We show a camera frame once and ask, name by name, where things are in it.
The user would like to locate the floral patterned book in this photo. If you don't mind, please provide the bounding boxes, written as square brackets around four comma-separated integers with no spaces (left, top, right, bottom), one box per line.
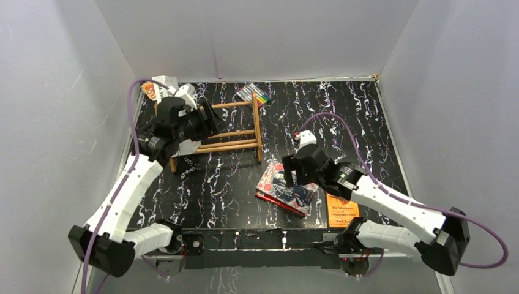
[256,160,318,216]

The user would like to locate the orange Huckleberry Finn book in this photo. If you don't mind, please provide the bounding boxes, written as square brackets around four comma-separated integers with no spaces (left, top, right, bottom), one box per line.
[326,193,360,228]

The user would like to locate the wooden book rack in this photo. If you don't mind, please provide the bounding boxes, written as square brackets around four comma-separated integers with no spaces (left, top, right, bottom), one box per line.
[170,96,263,173]

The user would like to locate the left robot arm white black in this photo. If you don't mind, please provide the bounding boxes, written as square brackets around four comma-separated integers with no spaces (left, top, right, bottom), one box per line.
[68,97,222,277]

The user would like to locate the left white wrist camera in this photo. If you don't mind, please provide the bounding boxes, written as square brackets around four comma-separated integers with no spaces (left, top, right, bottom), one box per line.
[174,83,198,109]

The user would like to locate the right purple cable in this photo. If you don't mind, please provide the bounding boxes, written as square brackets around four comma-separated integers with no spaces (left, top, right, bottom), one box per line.
[291,112,509,279]

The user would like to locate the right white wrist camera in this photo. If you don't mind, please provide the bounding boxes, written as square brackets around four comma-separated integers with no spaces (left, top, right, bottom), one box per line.
[293,130,317,150]

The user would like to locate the pack of coloured markers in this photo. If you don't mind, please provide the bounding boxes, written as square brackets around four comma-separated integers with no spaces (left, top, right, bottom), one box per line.
[236,83,271,107]

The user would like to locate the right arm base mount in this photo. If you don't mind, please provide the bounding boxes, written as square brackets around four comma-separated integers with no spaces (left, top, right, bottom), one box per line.
[309,229,384,280]

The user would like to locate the aluminium frame rail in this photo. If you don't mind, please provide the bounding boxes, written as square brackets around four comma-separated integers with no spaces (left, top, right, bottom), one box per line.
[73,229,455,294]

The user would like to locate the white book with brown bars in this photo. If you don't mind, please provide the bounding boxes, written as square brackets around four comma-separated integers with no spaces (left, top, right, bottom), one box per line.
[174,83,203,157]

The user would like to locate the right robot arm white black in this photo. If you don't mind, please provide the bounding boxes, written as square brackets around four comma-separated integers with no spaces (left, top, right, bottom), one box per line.
[282,143,470,276]

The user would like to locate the white palm leaf book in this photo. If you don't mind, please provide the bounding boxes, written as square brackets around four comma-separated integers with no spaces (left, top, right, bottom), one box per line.
[152,75,179,104]

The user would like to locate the small orange card box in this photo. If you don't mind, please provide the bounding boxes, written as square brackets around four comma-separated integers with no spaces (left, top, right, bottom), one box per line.
[141,81,157,101]

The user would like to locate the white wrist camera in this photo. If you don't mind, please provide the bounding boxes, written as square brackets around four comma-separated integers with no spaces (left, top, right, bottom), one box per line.
[293,130,317,150]
[174,83,198,109]

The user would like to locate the red book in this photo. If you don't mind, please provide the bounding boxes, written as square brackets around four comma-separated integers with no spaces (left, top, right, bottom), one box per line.
[255,190,305,218]

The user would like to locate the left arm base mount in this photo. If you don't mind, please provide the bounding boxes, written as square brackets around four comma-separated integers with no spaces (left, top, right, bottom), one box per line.
[141,233,204,280]

